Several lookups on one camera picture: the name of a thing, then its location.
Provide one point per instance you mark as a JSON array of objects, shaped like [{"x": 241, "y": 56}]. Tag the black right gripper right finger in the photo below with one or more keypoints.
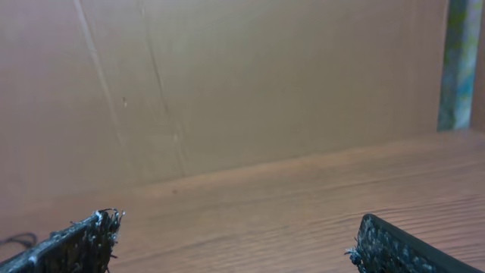
[{"x": 384, "y": 248}]

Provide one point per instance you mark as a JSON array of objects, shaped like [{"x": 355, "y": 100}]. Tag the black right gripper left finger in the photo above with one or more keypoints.
[{"x": 85, "y": 246}]

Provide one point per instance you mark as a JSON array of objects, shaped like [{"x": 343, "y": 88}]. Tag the cardboard box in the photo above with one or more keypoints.
[{"x": 98, "y": 94}]

